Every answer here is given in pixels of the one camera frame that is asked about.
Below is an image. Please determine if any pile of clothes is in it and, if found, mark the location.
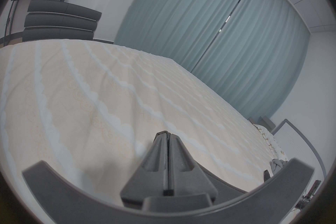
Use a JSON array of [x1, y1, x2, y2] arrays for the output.
[[270, 159, 288, 173]]

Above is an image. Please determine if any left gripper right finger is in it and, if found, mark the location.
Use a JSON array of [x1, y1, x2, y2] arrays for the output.
[[168, 134, 217, 199]]

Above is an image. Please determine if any bed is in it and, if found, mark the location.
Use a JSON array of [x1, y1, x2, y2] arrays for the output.
[[0, 39, 327, 218]]

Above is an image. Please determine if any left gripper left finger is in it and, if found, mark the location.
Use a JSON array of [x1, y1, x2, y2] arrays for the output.
[[121, 131, 168, 201]]

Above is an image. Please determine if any grey bedside table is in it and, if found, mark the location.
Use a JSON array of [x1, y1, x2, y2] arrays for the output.
[[248, 116, 276, 129]]

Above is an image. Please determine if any black chest of drawers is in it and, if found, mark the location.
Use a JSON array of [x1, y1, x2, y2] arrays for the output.
[[22, 0, 102, 42]]

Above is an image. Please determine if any white printed pillow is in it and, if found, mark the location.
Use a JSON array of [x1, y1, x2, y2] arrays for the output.
[[253, 123, 288, 163]]

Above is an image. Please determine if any blue-green curtain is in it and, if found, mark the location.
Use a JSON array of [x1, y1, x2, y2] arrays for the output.
[[114, 0, 256, 72], [190, 0, 311, 120]]

